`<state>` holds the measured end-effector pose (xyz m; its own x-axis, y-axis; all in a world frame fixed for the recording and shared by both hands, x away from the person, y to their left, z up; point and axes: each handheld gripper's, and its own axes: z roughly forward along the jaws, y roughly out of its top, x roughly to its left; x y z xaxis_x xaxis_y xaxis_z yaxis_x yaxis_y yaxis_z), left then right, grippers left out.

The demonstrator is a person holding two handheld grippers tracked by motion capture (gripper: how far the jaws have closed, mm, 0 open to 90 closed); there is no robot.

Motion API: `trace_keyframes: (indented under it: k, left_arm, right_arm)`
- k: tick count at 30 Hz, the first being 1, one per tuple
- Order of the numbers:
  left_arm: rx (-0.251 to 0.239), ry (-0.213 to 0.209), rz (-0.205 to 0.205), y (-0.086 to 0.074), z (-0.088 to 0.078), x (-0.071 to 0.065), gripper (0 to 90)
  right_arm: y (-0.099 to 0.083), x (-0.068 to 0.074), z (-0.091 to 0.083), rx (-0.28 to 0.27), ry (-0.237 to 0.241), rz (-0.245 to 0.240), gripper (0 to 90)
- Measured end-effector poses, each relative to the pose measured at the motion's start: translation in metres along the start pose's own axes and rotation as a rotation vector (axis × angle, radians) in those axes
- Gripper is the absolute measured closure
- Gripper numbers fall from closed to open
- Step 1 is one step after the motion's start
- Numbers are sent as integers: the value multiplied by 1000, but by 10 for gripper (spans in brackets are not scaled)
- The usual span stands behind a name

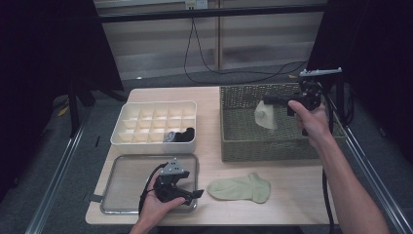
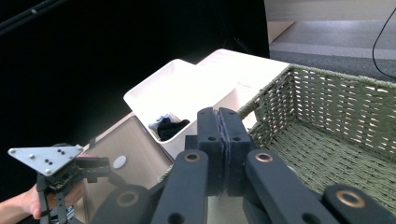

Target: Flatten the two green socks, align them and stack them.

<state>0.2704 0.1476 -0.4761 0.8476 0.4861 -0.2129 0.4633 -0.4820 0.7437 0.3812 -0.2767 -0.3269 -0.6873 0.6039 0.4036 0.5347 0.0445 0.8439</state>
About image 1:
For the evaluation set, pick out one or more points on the white divided storage box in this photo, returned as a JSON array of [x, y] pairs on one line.
[[156, 148]]

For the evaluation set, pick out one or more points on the metal rail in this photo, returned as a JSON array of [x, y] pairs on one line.
[[55, 182], [380, 191]]

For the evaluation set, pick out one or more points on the green woven basket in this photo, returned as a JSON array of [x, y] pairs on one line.
[[259, 148]]

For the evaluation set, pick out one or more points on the black curtain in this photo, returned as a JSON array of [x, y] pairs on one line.
[[373, 48], [39, 48]]

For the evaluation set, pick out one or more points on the grey tape piece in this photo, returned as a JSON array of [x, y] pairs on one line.
[[95, 197]]

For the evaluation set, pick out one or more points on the pale beige sock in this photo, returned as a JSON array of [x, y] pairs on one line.
[[266, 117], [237, 188]]

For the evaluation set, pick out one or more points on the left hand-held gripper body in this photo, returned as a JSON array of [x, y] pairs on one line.
[[167, 190]]

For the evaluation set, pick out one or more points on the person's right hand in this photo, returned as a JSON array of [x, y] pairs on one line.
[[313, 125]]

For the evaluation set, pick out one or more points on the black stand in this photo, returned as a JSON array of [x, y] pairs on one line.
[[74, 113], [341, 104]]

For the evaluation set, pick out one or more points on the black sock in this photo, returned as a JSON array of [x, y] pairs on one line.
[[189, 133], [180, 138]]

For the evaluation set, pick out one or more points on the person's left hand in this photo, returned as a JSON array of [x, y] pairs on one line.
[[156, 211]]

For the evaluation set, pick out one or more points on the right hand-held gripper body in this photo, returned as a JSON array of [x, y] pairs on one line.
[[310, 96]]

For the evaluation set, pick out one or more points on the black horizontal bar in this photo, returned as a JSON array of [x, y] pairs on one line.
[[227, 12]]

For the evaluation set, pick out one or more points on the yellow tape piece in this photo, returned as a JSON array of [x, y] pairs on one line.
[[293, 76], [63, 111]]

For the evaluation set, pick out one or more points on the wall socket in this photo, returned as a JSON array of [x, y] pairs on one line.
[[196, 4]]

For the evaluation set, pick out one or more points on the clear box lid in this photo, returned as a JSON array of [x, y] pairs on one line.
[[126, 185]]

